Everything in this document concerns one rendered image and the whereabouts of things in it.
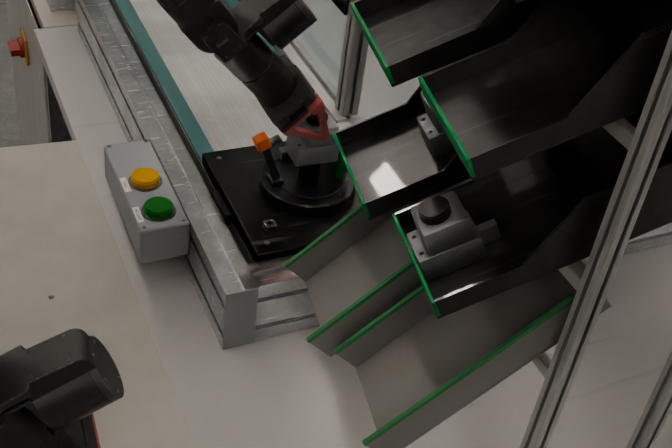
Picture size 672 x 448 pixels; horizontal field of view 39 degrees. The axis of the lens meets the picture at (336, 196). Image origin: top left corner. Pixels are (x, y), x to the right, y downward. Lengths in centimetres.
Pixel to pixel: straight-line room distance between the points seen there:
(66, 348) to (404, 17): 46
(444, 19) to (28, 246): 75
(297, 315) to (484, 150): 58
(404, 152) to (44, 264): 60
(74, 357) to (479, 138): 38
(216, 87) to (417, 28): 79
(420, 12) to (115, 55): 82
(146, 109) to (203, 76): 21
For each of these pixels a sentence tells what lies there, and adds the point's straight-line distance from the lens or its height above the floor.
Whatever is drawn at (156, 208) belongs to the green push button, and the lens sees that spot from 133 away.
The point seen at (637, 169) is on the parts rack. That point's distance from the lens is 82.
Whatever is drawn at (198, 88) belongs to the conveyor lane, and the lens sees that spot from 170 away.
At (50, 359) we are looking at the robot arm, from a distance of 80.
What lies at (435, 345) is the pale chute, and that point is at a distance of 106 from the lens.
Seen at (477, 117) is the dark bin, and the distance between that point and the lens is 85.
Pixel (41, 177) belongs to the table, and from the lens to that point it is 158.
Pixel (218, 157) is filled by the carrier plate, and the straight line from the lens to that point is 143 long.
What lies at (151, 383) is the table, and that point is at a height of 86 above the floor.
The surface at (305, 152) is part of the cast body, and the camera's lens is 132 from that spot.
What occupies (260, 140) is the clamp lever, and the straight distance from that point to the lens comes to 130.
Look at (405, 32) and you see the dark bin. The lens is 96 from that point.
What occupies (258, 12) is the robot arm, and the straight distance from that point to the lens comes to 118.
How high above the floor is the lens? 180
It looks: 37 degrees down
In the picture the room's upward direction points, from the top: 8 degrees clockwise
